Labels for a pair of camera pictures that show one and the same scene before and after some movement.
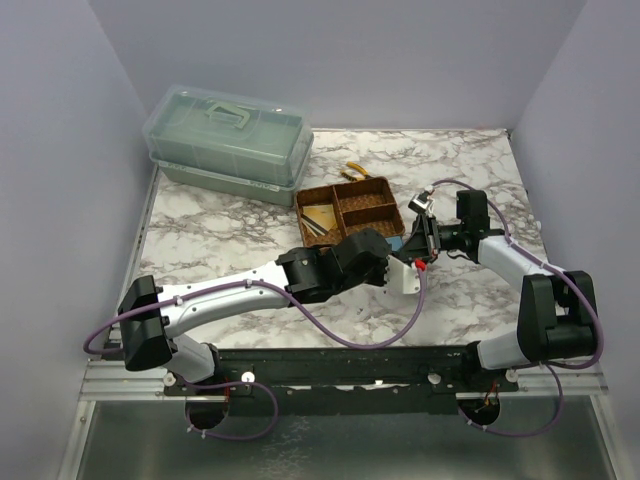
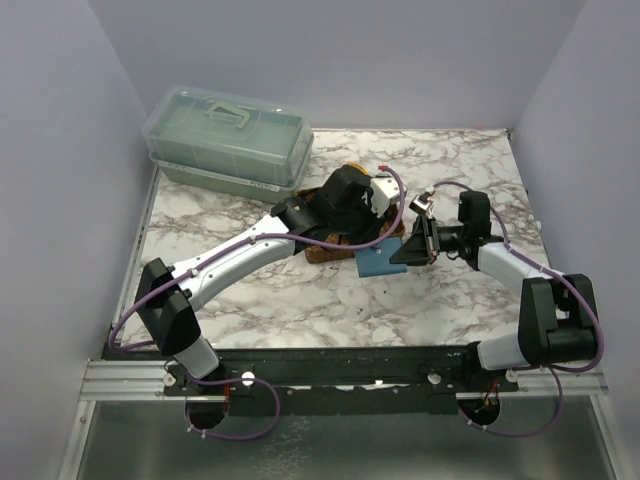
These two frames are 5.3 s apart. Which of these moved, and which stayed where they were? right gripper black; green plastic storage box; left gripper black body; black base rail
Moved: left gripper black body
Stayed: black base rail; green plastic storage box; right gripper black
